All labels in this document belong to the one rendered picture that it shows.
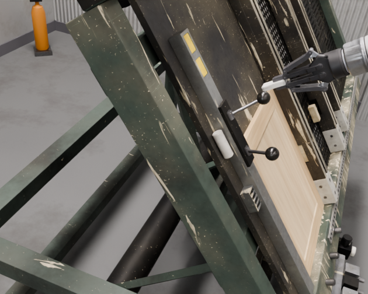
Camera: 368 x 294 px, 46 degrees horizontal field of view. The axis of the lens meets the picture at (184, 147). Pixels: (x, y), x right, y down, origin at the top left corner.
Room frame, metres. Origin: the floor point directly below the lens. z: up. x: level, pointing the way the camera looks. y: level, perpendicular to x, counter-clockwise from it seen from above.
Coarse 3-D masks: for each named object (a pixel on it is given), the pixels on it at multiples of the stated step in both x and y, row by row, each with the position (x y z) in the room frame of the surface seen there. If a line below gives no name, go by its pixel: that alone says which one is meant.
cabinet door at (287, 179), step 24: (264, 120) 1.26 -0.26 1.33; (264, 144) 1.18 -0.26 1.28; (288, 144) 1.34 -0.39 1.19; (264, 168) 1.10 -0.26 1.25; (288, 168) 1.24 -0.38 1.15; (288, 192) 1.15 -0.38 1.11; (312, 192) 1.31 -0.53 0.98; (288, 216) 1.06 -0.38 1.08; (312, 216) 1.21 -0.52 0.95; (312, 240) 1.11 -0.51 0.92; (312, 264) 1.02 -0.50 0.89
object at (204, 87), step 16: (176, 48) 1.05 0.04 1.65; (192, 64) 1.03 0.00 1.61; (192, 80) 1.03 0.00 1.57; (208, 80) 1.04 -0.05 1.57; (208, 96) 1.02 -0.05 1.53; (208, 112) 1.02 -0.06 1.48; (224, 128) 1.00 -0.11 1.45; (240, 160) 0.98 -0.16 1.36; (240, 176) 0.98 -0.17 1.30; (256, 176) 0.99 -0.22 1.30; (256, 192) 0.96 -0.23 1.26; (272, 208) 0.97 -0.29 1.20; (272, 224) 0.94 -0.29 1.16; (272, 240) 0.93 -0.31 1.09; (288, 240) 0.94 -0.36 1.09; (288, 256) 0.91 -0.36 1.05; (288, 272) 0.91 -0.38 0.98; (304, 272) 0.92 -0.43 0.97; (304, 288) 0.89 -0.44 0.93
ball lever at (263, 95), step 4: (260, 92) 1.05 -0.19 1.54; (264, 92) 1.04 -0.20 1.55; (260, 96) 1.04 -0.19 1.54; (264, 96) 1.03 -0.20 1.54; (268, 96) 1.04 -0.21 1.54; (256, 100) 1.04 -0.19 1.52; (260, 100) 1.03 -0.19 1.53; (264, 100) 1.03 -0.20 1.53; (268, 100) 1.03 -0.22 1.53; (248, 104) 1.03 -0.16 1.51; (252, 104) 1.03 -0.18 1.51; (264, 104) 1.03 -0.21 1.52; (240, 108) 1.03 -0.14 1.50; (244, 108) 1.03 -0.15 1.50; (228, 112) 1.02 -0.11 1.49; (232, 112) 1.02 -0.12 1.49; (236, 112) 1.02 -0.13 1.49; (228, 116) 1.01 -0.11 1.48; (232, 116) 1.01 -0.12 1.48
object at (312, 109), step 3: (312, 105) 1.74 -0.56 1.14; (309, 108) 1.72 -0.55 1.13; (312, 108) 1.72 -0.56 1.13; (315, 108) 1.72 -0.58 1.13; (309, 111) 1.72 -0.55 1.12; (312, 111) 1.71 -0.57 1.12; (315, 111) 1.71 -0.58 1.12; (312, 114) 1.71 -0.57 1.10; (315, 114) 1.71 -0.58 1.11; (318, 114) 1.72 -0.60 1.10; (312, 117) 1.71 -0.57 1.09; (315, 117) 1.71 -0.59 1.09; (318, 117) 1.71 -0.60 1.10; (315, 120) 1.71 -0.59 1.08; (318, 120) 1.70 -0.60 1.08
